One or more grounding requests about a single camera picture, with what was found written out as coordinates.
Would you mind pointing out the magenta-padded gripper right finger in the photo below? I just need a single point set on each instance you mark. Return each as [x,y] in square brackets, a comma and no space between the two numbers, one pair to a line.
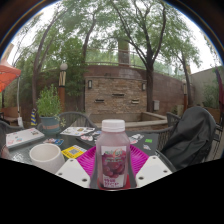
[155,171]

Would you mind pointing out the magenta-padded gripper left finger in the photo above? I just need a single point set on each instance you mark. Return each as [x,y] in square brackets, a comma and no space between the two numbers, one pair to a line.
[71,173]

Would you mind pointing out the purple drink bottle white cap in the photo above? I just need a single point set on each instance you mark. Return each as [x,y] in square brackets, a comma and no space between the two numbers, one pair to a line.
[113,156]

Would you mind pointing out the yellow card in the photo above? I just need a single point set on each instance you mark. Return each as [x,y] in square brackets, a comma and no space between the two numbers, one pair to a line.
[73,152]

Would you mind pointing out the black laptop with stickers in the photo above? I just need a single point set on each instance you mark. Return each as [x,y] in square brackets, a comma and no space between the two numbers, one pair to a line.
[151,146]

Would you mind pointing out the white mug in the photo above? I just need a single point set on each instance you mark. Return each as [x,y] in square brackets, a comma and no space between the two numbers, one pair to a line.
[46,161]

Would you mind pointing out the blue card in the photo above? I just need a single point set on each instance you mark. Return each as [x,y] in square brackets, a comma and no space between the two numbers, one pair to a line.
[54,141]

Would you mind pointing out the white printed booklet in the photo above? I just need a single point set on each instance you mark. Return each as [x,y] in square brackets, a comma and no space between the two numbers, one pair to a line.
[76,131]

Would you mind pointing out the silver laptop with stickers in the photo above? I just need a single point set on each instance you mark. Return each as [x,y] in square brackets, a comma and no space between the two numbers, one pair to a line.
[23,137]

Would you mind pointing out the blue yellow striped cone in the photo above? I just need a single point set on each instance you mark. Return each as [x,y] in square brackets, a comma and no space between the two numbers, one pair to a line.
[33,117]

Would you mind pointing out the green plant in blue pot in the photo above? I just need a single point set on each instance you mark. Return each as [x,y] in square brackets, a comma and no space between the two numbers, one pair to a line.
[49,103]

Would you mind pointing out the large dark-trunked tree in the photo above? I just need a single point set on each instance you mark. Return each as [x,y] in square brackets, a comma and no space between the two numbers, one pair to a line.
[150,90]

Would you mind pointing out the wooden bench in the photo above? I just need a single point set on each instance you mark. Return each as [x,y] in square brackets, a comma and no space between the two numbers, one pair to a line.
[10,113]

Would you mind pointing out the closed maroon umbrella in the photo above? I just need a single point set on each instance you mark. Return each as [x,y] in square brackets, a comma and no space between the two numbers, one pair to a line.
[221,93]

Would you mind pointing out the leaning grey-trunked tree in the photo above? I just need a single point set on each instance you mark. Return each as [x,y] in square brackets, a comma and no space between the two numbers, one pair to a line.
[35,76]

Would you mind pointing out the orange patio umbrella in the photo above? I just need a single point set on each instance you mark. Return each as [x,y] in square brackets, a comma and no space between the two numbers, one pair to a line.
[7,71]

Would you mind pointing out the slim brown lamp post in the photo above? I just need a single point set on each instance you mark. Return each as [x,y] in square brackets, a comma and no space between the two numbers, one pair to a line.
[185,96]

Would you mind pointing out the brown lamp post white globe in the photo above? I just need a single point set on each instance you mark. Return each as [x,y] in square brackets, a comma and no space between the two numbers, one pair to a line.
[62,90]

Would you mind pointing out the black wall lamp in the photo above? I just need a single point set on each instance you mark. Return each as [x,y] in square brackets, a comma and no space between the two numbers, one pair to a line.
[90,84]
[143,86]

